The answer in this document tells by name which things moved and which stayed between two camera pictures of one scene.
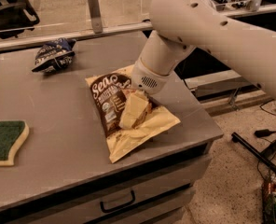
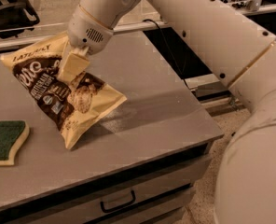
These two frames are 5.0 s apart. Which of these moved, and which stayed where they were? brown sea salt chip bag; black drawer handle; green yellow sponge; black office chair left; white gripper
Moved: brown sea salt chip bag; white gripper
Stayed: black office chair left; green yellow sponge; black drawer handle
